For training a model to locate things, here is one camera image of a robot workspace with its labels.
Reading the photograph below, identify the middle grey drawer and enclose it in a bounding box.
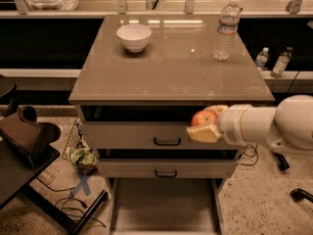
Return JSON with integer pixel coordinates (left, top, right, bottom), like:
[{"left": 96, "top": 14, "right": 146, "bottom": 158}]
[{"left": 97, "top": 149, "right": 238, "bottom": 178}]

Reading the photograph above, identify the black floor cable right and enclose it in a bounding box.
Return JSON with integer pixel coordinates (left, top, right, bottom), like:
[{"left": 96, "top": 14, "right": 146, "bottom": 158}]
[{"left": 238, "top": 144, "right": 260, "bottom": 167}]

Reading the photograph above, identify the black floor stand right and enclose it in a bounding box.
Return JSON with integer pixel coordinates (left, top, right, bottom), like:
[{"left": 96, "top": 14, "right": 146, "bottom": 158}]
[{"left": 275, "top": 153, "right": 290, "bottom": 171}]

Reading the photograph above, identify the wire mesh basket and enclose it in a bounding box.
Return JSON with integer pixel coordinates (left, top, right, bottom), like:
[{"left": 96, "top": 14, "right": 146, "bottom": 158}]
[{"left": 62, "top": 118, "right": 82, "bottom": 160}]

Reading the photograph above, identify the grey drawer cabinet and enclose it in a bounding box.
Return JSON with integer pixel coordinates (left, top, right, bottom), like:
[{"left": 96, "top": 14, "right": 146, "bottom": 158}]
[{"left": 69, "top": 15, "right": 273, "bottom": 235}]

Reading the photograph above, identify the white ceramic bowl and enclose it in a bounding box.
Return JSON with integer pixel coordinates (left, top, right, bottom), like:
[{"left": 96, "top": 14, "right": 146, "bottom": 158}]
[{"left": 116, "top": 24, "right": 152, "bottom": 53}]

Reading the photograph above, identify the bottom grey drawer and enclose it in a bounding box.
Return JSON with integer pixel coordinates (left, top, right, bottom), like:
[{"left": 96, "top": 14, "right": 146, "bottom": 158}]
[{"left": 109, "top": 179, "right": 226, "bottom": 235}]

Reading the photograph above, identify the black floor cables left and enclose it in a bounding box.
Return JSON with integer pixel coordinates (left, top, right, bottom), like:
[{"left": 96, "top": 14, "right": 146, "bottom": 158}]
[{"left": 34, "top": 175, "right": 108, "bottom": 229}]

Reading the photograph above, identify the brown curved object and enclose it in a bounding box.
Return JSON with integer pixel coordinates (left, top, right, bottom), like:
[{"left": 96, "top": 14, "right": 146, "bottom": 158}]
[{"left": 0, "top": 106, "right": 61, "bottom": 168}]

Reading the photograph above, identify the black caster leg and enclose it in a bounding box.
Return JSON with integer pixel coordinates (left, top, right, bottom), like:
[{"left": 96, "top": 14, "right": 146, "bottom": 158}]
[{"left": 291, "top": 188, "right": 313, "bottom": 203}]

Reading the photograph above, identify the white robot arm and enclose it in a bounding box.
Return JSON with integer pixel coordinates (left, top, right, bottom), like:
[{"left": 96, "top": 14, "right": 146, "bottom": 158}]
[{"left": 186, "top": 95, "right": 313, "bottom": 156}]

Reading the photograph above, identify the small bottle yellow liquid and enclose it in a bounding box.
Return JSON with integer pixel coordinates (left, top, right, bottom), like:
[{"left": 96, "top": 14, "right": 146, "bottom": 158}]
[{"left": 270, "top": 47, "right": 293, "bottom": 78}]

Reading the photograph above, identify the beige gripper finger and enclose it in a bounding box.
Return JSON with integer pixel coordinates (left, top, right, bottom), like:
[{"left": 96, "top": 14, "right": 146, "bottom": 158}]
[
  {"left": 187, "top": 124, "right": 222, "bottom": 143},
  {"left": 205, "top": 105, "right": 228, "bottom": 116}
]

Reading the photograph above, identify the large clear water bottle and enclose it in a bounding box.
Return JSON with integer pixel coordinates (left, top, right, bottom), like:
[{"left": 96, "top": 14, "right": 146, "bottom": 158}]
[{"left": 212, "top": 0, "right": 242, "bottom": 61}]

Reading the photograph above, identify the top grey drawer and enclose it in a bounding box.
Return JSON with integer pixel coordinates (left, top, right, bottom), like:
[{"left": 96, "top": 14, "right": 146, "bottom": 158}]
[{"left": 81, "top": 116, "right": 246, "bottom": 150}]

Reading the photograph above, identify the black side table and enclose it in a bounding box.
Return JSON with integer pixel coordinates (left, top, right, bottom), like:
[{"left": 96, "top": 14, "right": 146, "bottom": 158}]
[{"left": 0, "top": 141, "right": 108, "bottom": 235}]

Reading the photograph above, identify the green snack bag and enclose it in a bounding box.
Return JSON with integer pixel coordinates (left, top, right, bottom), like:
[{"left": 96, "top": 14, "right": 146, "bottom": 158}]
[{"left": 66, "top": 147, "right": 97, "bottom": 174}]

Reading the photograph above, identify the red apple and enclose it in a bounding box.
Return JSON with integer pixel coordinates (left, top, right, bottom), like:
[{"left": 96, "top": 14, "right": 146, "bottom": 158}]
[{"left": 191, "top": 110, "right": 217, "bottom": 126}]

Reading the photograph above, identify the grey drawer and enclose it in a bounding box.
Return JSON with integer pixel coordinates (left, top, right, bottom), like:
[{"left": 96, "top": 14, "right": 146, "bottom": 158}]
[
  {"left": 81, "top": 116, "right": 246, "bottom": 150},
  {"left": 109, "top": 179, "right": 226, "bottom": 235},
  {"left": 97, "top": 149, "right": 238, "bottom": 178}
]

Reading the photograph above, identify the small water bottle blue label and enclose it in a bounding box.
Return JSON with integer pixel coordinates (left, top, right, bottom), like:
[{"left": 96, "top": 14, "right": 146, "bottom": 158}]
[{"left": 254, "top": 47, "right": 269, "bottom": 71}]

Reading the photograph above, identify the blue tape cross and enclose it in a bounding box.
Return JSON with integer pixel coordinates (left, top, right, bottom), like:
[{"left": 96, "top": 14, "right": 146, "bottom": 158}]
[{"left": 70, "top": 174, "right": 91, "bottom": 196}]

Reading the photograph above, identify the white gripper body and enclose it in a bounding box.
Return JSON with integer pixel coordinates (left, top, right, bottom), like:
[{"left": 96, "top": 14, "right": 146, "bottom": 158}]
[{"left": 217, "top": 104, "right": 251, "bottom": 147}]

